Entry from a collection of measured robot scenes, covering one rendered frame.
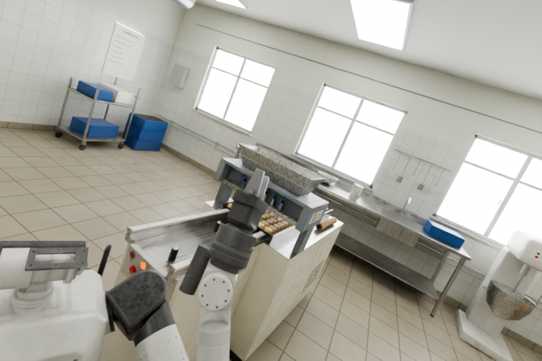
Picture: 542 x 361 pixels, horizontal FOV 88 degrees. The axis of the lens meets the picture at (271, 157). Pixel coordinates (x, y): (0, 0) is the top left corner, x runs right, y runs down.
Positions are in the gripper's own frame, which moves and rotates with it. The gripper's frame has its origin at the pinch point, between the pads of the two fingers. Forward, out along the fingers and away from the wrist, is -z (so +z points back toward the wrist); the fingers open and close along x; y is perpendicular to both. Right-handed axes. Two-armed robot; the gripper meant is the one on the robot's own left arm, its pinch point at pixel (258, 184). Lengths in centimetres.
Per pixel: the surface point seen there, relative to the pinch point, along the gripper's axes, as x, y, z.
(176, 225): -72, 59, 22
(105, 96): -235, 366, -88
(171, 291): -52, 36, 44
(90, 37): -210, 428, -166
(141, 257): -49, 54, 37
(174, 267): -44, 35, 34
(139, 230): -51, 62, 29
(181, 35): -333, 399, -292
